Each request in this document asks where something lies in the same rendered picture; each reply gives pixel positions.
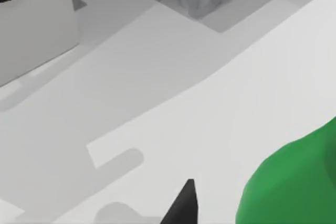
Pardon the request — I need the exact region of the pale microwave oven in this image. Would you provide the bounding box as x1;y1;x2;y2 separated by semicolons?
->
0;0;80;88

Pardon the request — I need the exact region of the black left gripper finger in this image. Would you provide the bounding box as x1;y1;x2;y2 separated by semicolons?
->
159;178;199;224

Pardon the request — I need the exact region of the green bottle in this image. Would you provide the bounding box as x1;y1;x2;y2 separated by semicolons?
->
235;116;336;224

